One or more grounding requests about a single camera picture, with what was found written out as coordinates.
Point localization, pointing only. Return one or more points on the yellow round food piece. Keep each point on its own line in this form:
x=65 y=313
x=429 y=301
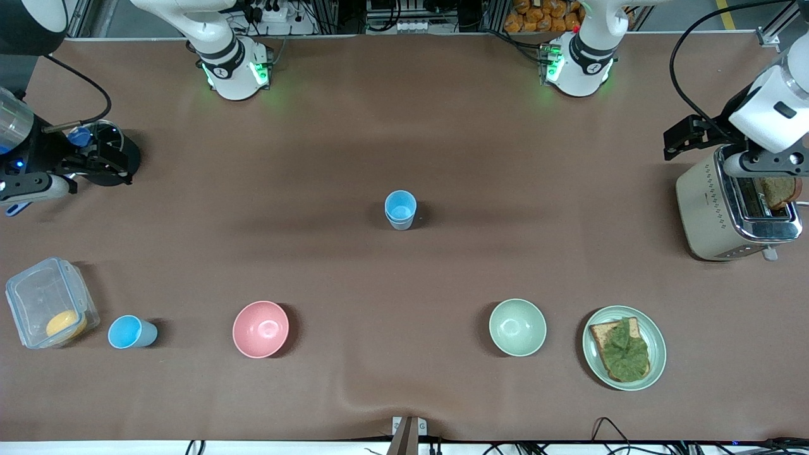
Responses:
x=65 y=324

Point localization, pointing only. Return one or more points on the pale green bowl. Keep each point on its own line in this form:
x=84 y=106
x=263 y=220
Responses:
x=517 y=327

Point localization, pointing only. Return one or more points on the brown table cover cloth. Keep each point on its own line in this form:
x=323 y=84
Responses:
x=404 y=126

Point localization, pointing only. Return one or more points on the pink plastic bowl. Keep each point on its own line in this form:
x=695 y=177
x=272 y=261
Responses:
x=260 y=328

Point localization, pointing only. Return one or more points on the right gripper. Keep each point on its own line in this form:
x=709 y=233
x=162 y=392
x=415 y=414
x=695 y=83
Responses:
x=45 y=153

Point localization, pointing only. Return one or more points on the blue plastic cup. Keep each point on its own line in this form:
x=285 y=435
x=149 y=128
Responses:
x=129 y=332
x=400 y=203
x=401 y=225

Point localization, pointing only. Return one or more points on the clear plastic food container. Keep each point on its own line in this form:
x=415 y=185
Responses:
x=38 y=297

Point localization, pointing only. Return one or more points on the aluminium profile bar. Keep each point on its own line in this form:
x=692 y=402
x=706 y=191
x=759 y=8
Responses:
x=774 y=31

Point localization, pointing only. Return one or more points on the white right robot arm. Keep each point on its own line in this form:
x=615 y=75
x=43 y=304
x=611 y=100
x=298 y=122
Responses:
x=224 y=63

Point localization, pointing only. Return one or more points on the bag of orange buns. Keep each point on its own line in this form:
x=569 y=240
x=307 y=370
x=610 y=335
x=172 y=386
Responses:
x=537 y=19

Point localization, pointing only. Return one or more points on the brown toast slice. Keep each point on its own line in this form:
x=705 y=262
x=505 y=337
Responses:
x=600 y=332

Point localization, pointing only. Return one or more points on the metal table clamp bracket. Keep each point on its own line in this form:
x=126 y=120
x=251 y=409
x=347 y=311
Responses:
x=422 y=428

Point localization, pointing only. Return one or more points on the white power strip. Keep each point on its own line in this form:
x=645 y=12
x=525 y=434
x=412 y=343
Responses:
x=272 y=12

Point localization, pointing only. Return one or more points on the pale green plate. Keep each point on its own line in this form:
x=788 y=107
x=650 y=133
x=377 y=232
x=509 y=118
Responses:
x=657 y=354

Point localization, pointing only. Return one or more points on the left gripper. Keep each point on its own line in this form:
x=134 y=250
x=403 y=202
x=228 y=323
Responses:
x=709 y=129

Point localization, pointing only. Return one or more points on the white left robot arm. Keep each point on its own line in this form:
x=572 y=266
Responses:
x=584 y=63

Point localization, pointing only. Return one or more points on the toast slice in toaster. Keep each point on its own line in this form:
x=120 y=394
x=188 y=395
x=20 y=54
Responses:
x=778 y=191

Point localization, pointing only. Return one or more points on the green lettuce leaf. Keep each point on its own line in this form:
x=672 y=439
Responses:
x=626 y=354

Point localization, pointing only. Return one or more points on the beige chrome toaster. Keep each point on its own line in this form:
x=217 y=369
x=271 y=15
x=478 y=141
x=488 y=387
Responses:
x=708 y=215

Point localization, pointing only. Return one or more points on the glass lid with blue knob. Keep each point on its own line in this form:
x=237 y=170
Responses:
x=79 y=136

